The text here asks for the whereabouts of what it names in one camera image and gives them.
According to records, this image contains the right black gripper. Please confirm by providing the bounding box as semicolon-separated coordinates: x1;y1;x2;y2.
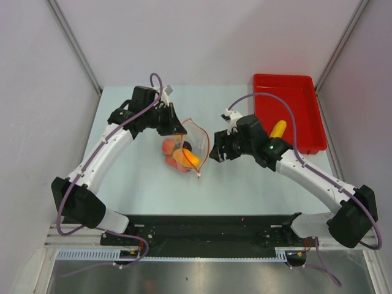
209;126;255;162

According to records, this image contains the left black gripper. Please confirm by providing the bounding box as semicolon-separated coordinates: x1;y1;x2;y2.
143;102;186;137

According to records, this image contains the clear zip top bag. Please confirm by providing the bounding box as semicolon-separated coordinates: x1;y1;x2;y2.
161;118;210;179

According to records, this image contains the orange fake mango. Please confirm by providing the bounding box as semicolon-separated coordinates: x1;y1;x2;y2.
172;149;200;168

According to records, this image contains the red fake chili pepper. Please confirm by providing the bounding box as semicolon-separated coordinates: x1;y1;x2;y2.
165;156;190;173

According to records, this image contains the yellow fake corn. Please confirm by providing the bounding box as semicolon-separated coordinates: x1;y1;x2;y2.
269;120;287;138

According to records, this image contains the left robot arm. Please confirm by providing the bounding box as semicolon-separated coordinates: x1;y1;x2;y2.
51;86;187;245

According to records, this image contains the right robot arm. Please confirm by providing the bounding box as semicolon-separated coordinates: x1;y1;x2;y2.
209;110;378;249

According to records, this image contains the dark fake food piece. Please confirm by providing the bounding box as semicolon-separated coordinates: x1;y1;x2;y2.
181;141;192;151

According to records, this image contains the red plastic bin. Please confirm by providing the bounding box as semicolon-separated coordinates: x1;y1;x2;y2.
253;73;327;154

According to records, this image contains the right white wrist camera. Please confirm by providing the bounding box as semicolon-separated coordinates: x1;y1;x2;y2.
221;109;243;135

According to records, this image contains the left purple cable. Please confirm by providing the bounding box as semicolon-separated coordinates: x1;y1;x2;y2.
56;72;163;270

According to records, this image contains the purple cable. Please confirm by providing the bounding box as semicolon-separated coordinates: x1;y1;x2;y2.
56;72;163;270
228;92;383;287

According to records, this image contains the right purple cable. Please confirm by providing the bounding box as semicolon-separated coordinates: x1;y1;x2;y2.
228;92;383;287

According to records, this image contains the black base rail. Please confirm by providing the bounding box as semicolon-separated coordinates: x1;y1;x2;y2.
99;214;319;258

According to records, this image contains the left aluminium frame post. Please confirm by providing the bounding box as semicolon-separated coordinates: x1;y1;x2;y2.
45;0;103;97

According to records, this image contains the aluminium frame post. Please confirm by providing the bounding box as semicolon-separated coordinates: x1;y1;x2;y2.
314;0;372;94
45;0;103;97

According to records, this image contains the white cable duct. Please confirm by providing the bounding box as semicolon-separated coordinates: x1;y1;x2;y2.
56;248;305;263

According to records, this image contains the right aluminium frame post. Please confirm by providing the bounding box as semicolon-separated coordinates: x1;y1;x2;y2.
314;0;372;94

